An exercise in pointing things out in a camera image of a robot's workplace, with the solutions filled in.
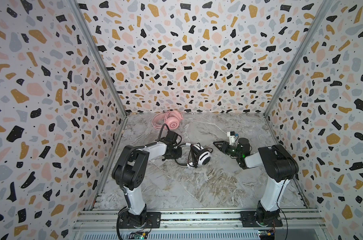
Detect black corrugated cable conduit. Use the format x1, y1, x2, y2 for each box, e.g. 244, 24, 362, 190
118, 122, 171, 193

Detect left corner aluminium post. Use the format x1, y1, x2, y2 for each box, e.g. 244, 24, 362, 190
69, 1, 127, 118

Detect right corner aluminium post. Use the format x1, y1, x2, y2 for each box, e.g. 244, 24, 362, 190
263, 0, 332, 119

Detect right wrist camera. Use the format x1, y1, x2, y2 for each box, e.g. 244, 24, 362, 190
227, 131, 238, 146

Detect corner aluminium post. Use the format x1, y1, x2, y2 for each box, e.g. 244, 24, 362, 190
69, 1, 127, 118
263, 0, 332, 119

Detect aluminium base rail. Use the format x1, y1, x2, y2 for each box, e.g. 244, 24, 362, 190
70, 208, 332, 240

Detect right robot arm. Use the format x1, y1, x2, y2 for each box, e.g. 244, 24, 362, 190
213, 138, 299, 228

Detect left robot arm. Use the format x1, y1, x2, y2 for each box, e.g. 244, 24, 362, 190
111, 131, 182, 225

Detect pink headphones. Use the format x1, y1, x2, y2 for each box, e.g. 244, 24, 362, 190
151, 110, 184, 130

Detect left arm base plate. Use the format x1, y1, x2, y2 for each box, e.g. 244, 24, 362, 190
118, 212, 161, 229

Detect white black headphones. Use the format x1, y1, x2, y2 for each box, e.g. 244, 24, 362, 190
174, 143, 213, 169

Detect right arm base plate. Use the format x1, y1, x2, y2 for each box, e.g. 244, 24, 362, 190
240, 209, 283, 228

